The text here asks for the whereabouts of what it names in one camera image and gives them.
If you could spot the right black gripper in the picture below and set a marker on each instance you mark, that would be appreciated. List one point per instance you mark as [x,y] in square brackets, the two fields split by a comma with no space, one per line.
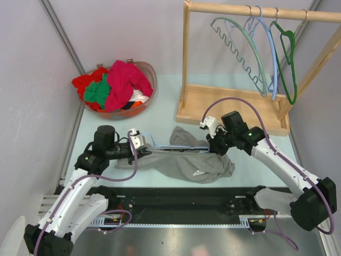
[213,143]

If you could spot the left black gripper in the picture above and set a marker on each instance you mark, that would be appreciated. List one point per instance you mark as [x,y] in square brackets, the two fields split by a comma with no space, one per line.
[143,151]

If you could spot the light blue wire hanger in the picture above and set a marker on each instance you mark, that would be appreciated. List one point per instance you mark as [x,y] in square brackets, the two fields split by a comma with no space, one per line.
[155,146]

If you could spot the grey t shirt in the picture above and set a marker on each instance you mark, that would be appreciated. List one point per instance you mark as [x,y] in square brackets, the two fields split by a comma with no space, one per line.
[187,165]

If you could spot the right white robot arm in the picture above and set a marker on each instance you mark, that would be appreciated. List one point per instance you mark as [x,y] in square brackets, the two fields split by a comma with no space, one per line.
[311,199]

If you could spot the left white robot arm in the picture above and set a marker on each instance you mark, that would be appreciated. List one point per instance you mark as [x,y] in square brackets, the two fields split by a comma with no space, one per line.
[59,228]

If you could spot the blue wavy hanger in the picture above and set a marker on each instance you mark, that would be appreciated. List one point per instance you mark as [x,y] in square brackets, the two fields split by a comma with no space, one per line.
[234,50]

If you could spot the light green plastic hanger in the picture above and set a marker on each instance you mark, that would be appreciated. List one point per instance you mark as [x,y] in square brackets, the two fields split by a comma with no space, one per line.
[253,50]

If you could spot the dark green velvet hanger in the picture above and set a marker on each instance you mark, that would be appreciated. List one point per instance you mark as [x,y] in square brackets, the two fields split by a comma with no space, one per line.
[289,57]

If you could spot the light blue plastic hanger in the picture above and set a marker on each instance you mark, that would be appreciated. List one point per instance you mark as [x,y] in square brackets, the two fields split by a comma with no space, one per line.
[252,25]

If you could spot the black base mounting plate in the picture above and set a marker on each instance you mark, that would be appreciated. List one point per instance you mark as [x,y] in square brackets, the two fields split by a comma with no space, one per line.
[178,202]

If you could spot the wooden clothes rack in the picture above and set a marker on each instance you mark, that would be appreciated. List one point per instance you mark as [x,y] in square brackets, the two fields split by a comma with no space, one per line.
[275,113]

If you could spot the white garment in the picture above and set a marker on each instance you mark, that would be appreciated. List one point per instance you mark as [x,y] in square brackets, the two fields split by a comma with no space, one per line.
[138,96]

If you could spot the green garment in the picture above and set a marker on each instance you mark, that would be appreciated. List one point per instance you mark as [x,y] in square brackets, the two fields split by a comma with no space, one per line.
[97,92]

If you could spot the magenta garment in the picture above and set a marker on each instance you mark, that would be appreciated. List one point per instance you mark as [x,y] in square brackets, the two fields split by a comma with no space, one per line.
[123,79]

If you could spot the red garment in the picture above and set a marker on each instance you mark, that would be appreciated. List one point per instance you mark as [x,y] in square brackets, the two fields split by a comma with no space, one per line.
[83,81]

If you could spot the transparent pink laundry basket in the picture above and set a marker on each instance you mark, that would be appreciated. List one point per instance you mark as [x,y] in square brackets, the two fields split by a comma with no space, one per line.
[149,72]

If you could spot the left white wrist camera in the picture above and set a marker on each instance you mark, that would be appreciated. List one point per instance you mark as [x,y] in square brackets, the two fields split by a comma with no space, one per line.
[136,139]

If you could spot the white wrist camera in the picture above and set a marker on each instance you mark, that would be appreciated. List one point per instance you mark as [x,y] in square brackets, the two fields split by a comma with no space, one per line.
[210,124]
[136,139]

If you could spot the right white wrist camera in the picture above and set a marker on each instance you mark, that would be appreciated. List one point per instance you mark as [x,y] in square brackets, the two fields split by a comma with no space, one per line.
[210,124]

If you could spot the light blue slotted cable duct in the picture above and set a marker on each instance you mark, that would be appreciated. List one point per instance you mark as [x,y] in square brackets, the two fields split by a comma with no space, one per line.
[186,221]

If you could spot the aluminium rail frame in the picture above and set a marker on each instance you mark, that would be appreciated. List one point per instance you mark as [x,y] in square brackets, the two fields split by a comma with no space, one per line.
[277,217]

